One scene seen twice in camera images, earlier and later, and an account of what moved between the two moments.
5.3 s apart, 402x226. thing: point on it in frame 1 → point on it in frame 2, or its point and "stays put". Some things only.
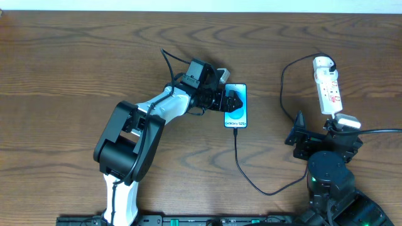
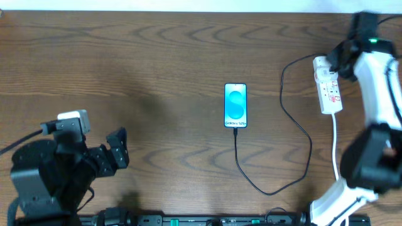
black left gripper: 223,102 → 102,157
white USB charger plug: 321,65 stays put
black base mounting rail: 188,220 stays put
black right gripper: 305,137 → 342,58
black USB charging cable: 289,117 stays put
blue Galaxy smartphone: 238,118 stays put
